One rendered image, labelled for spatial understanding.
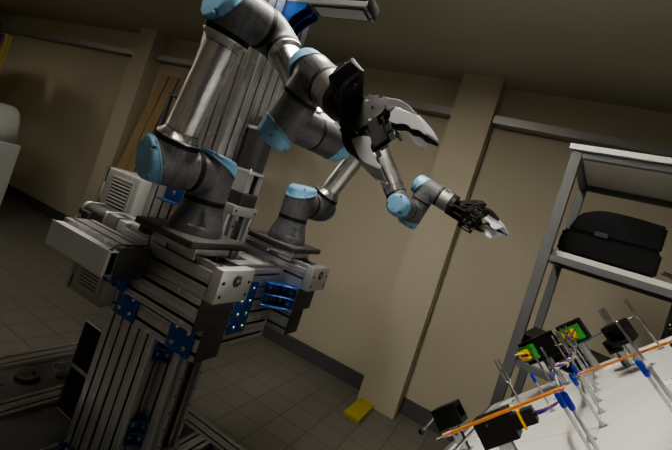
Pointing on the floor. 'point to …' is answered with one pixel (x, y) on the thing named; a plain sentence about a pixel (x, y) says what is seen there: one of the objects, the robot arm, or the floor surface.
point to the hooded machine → (10, 120)
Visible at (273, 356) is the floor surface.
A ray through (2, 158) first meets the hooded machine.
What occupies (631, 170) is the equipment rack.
